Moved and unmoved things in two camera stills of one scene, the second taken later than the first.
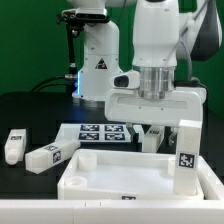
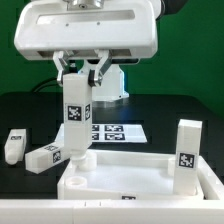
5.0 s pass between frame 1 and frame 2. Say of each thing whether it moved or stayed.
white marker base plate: stayed
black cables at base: stayed
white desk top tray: stayed
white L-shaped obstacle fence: stayed
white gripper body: moved
